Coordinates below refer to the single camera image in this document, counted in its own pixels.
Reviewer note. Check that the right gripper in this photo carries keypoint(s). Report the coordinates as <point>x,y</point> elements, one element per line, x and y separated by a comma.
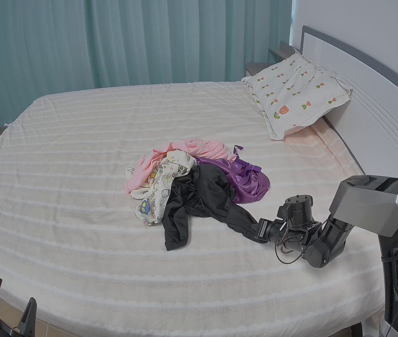
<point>269,230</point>

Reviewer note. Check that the black T-shirt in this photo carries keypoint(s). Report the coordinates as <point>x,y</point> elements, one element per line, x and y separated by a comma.
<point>199,195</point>

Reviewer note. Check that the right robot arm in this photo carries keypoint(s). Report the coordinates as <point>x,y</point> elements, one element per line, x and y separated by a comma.
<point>360,202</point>

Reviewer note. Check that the bed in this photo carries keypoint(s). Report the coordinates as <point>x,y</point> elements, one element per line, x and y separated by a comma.
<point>79,153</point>

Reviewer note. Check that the purple garment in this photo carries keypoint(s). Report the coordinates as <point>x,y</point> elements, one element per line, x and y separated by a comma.
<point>251,184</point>

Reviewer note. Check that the white printed garment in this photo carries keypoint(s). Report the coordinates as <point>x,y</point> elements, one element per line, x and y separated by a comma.
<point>157,195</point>

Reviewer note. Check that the pink garment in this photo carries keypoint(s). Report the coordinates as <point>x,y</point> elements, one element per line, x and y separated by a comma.
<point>143,174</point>

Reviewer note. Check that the white printed pillow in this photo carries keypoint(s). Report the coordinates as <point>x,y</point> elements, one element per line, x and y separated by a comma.
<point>297,93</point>

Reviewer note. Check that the grey bedside table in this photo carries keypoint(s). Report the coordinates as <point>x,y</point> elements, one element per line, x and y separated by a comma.
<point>258,69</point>

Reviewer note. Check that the blue-green curtain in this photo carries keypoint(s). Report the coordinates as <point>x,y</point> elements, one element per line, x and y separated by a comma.
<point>37,47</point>
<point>185,30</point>

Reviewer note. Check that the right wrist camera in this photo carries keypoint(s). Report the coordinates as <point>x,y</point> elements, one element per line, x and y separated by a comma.
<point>283,212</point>

